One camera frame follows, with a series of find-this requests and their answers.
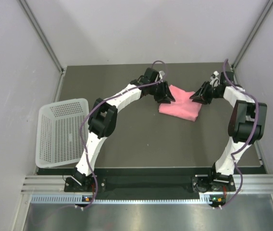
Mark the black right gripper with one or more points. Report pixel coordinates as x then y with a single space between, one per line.
202 92

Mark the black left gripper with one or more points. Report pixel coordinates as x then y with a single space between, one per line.
165 93

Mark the pink t shirt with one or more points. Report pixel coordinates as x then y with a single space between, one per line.
183 107

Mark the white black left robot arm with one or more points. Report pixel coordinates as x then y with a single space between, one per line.
102 119

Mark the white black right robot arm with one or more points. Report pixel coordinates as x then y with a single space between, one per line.
246 126

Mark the white perforated plastic basket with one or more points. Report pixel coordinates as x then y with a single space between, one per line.
58 141

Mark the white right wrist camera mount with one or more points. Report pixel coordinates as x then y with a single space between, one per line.
215 81

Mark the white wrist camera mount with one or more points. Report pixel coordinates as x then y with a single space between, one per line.
215 81
162 75

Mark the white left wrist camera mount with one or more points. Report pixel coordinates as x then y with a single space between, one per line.
162 75

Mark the aluminium frame post right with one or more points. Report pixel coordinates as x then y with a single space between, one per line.
253 32

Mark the aluminium frame post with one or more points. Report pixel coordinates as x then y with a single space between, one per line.
39 31
253 32

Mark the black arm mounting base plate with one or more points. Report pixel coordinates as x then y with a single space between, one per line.
204 180

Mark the aluminium frame post left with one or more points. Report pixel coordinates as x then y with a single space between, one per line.
39 31

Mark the grey slotted cable duct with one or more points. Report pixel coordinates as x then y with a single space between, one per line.
84 200

